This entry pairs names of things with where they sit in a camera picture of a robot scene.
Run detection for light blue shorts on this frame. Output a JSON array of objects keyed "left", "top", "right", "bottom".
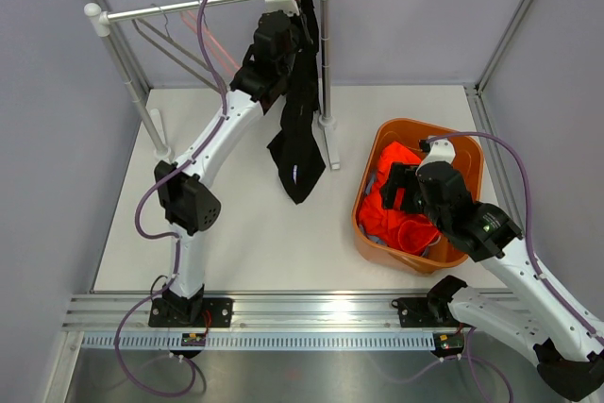
[{"left": 358, "top": 173, "right": 441, "bottom": 257}]

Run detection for orange shorts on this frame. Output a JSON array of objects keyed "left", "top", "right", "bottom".
[{"left": 357, "top": 142, "right": 441, "bottom": 256}]

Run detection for pink hanger with orange shorts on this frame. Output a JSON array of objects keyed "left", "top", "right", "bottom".
[{"left": 179, "top": 10, "right": 240, "bottom": 76}]

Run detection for black shorts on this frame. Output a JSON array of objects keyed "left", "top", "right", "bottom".
[{"left": 267, "top": 0, "right": 326, "bottom": 204}]

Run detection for grey clothes hanger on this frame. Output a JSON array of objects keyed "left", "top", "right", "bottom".
[{"left": 130, "top": 12, "right": 219, "bottom": 92}]

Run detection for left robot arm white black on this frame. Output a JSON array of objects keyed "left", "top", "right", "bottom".
[{"left": 149, "top": 0, "right": 326, "bottom": 327}]

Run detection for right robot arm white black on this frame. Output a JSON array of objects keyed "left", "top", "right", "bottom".
[{"left": 380, "top": 160, "right": 603, "bottom": 402}]

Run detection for orange plastic basket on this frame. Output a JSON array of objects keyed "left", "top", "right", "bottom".
[{"left": 352, "top": 118, "right": 484, "bottom": 275}]

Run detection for silver white clothes rack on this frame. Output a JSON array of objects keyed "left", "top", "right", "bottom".
[{"left": 84, "top": 0, "right": 341, "bottom": 171}]

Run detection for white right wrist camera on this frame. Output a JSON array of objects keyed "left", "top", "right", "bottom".
[{"left": 419, "top": 137, "right": 456, "bottom": 167}]

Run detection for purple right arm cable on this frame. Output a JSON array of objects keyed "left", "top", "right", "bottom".
[{"left": 427, "top": 131, "right": 604, "bottom": 341}]

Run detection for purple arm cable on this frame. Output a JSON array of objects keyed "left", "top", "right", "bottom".
[
  {"left": 134, "top": 0, "right": 263, "bottom": 242},
  {"left": 427, "top": 131, "right": 604, "bottom": 341}
]

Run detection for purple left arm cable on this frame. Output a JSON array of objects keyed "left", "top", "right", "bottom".
[{"left": 134, "top": 0, "right": 263, "bottom": 242}]

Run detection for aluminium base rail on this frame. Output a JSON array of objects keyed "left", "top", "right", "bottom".
[{"left": 63, "top": 292, "right": 575, "bottom": 333}]

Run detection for white slotted cable duct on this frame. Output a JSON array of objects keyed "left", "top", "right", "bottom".
[{"left": 82, "top": 330, "right": 436, "bottom": 351}]

